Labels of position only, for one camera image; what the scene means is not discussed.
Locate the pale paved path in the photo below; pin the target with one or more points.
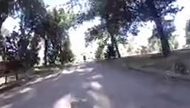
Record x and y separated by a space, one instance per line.
120 94

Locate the dirt and grass verge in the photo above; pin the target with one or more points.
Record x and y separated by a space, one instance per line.
34 74
170 59

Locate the bench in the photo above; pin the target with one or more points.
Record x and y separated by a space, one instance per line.
12 67

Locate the large tree with thick trunk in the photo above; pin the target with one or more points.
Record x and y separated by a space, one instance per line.
162 36

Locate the group of trees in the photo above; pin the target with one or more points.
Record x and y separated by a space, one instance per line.
53 37

